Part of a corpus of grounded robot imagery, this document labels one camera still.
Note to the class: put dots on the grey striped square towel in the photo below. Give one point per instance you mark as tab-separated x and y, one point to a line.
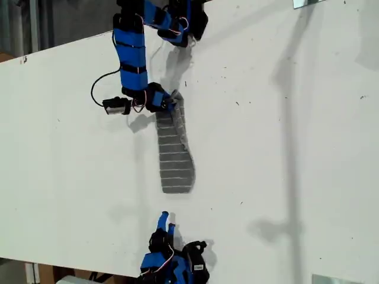
174	165

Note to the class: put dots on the brown cardboard box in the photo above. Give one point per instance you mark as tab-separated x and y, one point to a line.
68	270

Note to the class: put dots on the white plastic container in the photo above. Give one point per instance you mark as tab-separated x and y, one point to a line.
71	280

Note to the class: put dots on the white table leg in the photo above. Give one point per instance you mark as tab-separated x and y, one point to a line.
31	273

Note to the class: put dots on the grey metal beam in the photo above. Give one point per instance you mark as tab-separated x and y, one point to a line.
34	23

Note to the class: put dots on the silver and black camera box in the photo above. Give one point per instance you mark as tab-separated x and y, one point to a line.
114	108

